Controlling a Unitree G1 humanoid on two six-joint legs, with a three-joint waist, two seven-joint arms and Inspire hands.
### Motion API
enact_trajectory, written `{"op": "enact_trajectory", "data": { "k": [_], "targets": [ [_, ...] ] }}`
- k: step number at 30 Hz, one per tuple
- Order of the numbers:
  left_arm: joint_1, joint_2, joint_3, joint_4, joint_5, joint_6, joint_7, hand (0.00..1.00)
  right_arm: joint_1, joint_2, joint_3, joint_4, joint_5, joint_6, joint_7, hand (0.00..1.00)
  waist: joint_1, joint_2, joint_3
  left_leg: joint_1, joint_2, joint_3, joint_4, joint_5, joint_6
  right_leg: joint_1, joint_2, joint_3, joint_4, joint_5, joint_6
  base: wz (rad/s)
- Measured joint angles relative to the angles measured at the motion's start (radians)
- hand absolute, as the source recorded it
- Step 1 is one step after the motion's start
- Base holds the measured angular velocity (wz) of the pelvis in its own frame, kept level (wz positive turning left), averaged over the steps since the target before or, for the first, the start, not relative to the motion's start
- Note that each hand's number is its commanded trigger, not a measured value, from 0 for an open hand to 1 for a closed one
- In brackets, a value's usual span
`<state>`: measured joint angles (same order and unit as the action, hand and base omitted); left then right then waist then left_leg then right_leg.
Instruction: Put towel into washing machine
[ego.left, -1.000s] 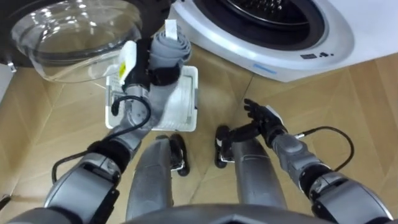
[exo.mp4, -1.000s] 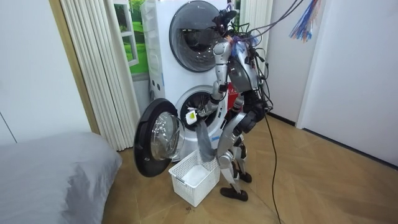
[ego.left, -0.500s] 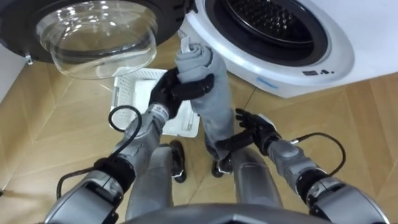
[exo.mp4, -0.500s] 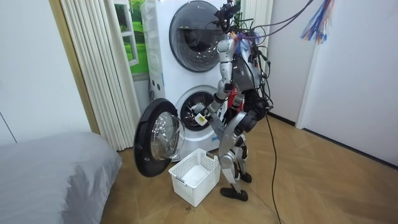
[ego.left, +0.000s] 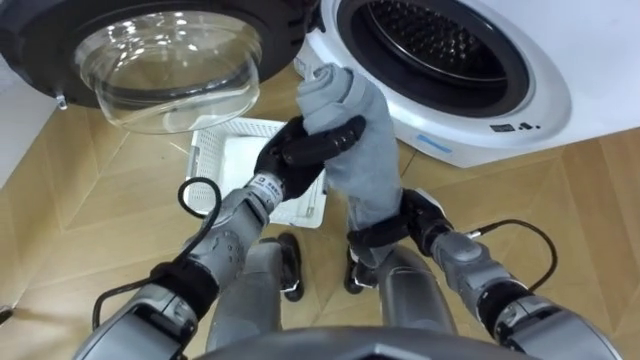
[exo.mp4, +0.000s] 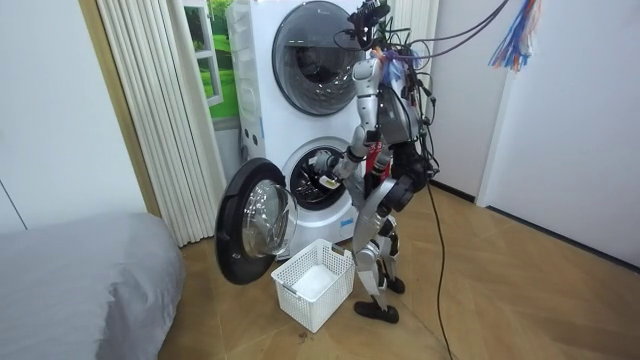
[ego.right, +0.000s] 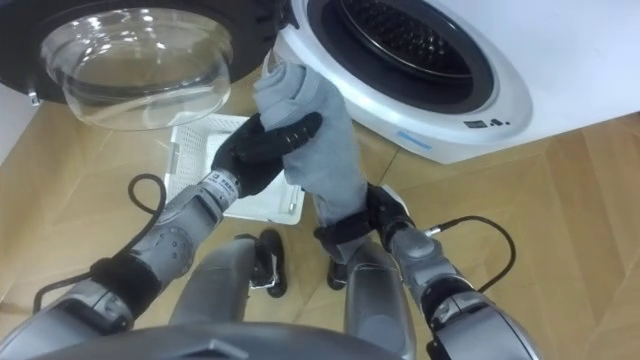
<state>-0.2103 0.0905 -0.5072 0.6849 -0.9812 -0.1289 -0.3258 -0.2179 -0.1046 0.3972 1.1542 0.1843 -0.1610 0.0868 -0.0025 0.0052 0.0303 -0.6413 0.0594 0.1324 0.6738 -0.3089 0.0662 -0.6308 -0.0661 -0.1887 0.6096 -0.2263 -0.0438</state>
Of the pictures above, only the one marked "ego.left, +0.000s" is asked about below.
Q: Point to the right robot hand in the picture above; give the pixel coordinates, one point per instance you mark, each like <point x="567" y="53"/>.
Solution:
<point x="420" y="220"/>

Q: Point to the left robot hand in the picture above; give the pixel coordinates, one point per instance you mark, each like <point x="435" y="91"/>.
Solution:
<point x="300" y="155"/>

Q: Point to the grey cloth garment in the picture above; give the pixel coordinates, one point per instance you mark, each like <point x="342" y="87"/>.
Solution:
<point x="360" y="160"/>

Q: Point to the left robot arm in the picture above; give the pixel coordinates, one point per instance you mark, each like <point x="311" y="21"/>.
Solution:
<point x="200" y="280"/>

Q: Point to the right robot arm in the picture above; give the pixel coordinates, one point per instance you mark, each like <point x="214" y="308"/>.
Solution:
<point x="505" y="295"/>

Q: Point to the white plastic laundry basket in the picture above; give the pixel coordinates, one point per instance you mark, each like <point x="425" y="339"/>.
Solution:
<point x="235" y="160"/>

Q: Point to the robot legs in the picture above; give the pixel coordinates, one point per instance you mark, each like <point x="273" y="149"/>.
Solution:
<point x="320" y="290"/>

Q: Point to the robot body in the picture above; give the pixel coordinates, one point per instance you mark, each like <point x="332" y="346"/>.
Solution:
<point x="360" y="346"/>

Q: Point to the white washing machine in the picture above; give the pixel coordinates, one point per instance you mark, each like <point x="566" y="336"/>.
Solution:
<point x="480" y="70"/>

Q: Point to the open washing machine door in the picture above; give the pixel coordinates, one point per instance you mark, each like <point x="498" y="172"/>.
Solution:
<point x="155" y="55"/>

